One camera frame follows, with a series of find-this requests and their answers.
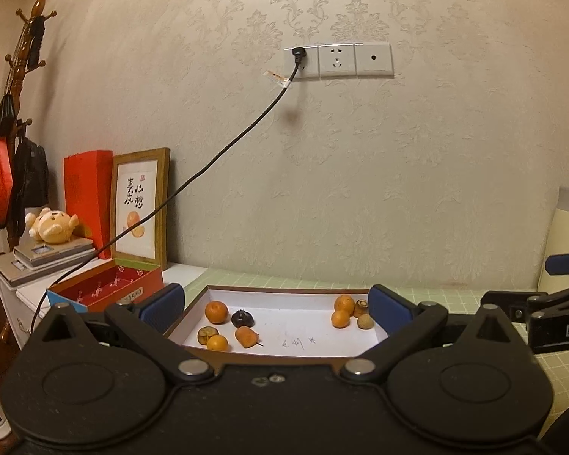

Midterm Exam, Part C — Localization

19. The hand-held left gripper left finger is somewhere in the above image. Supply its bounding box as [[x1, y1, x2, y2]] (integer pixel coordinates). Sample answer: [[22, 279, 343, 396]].
[[23, 283, 216, 383]]

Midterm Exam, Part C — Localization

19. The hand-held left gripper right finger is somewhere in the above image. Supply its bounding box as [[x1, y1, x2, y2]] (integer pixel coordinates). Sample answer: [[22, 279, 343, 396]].
[[339, 284, 532, 383]]

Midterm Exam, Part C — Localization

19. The orange carrot piece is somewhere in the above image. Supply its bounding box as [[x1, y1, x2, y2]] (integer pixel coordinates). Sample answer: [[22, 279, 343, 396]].
[[234, 326, 265, 349]]

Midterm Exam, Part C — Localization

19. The shallow brown cardboard box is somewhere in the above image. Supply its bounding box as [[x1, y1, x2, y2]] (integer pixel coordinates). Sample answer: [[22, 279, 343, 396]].
[[163, 285, 390, 359]]

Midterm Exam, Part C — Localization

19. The cream thermos jug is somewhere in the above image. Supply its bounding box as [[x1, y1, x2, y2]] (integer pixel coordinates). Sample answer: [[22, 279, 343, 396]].
[[537, 185, 569, 290]]

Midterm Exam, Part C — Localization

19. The green checked tablecloth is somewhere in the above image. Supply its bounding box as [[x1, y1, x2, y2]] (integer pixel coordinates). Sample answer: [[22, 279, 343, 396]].
[[161, 268, 569, 437]]

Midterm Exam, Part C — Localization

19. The red open box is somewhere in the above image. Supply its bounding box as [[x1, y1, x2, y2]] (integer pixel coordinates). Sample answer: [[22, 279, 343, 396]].
[[46, 258, 165, 316]]

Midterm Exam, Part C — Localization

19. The silver digital scale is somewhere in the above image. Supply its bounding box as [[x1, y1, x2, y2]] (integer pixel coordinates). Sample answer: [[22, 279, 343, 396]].
[[13, 236, 95, 269]]

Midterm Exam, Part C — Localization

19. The tan plush bear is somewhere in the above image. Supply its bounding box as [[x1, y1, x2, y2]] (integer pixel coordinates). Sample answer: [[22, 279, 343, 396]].
[[25, 207, 79, 245]]

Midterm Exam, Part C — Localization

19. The stack of grey books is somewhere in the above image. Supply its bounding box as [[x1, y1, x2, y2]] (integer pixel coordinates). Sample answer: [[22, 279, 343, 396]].
[[0, 246, 100, 288]]

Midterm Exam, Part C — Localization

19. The small black hanging bag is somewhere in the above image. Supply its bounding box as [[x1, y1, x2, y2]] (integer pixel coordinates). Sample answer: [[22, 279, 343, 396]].
[[0, 94, 18, 136]]

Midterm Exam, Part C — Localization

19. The wooden coat rack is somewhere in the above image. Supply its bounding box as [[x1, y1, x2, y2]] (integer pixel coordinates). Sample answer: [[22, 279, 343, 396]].
[[0, 0, 58, 342]]

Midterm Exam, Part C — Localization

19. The wooden picture frame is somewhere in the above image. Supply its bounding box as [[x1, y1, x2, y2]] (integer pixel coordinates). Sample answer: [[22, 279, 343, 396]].
[[110, 148, 170, 271]]

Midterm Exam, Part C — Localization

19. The black power cable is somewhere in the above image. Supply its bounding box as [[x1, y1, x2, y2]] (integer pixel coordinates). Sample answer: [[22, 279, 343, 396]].
[[31, 50, 304, 333]]

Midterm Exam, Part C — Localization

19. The white five-hole wall socket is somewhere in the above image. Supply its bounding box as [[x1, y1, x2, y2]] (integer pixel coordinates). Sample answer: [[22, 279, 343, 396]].
[[318, 44, 357, 77]]

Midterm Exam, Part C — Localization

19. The dark hanging strap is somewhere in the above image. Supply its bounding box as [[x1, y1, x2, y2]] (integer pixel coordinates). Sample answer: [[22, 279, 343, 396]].
[[25, 16, 47, 73]]

